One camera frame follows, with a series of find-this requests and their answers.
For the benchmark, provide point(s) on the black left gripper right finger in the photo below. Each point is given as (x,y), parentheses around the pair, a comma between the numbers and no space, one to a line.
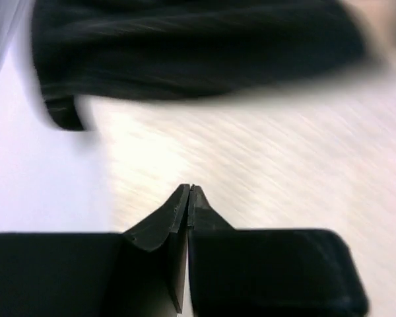
(268,272)

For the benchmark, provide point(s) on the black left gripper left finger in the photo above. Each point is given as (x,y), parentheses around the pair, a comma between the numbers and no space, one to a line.
(139,272)

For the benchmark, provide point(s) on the cream pillow with yellow edge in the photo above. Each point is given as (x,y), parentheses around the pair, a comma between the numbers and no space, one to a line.
(315,154)

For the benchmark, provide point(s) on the black pillowcase with beige flowers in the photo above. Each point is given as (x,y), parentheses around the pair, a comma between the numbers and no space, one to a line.
(179,50)

